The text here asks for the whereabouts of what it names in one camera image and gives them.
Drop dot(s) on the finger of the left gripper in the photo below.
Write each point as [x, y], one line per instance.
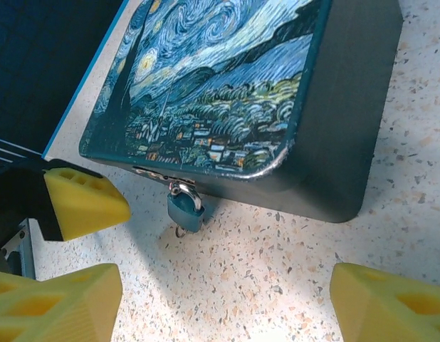
[88, 206]

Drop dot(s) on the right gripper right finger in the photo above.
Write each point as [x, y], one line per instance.
[394, 310]

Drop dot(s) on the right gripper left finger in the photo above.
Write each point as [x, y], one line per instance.
[52, 310]

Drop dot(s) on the small teal padlock silver shackle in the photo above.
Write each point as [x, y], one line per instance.
[184, 213]

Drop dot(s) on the starry night print tin box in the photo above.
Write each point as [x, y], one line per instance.
[223, 89]

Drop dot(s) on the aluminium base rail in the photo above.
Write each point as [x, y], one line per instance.
[26, 249]

